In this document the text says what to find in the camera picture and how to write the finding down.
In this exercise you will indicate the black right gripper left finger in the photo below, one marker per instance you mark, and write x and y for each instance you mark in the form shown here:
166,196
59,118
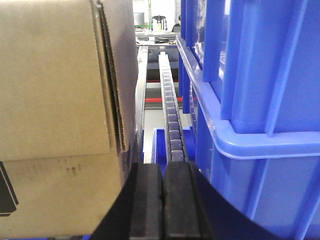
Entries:
136,214

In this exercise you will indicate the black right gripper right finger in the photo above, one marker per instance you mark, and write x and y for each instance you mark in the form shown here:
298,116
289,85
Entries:
194,210

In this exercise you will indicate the brown cardboard EcoFlow box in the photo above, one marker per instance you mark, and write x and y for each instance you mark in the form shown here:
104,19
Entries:
68,74

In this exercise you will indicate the lower blue plastic crate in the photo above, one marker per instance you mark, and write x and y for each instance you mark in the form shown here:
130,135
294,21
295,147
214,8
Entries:
274,181

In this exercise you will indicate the blue plastic crate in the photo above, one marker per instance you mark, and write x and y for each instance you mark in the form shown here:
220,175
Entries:
274,181
262,60

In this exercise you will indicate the upper blue plastic crate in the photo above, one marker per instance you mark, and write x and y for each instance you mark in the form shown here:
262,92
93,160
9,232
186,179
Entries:
262,60

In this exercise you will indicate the grey roller track rail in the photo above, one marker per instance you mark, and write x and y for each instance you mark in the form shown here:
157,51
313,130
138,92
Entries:
176,149

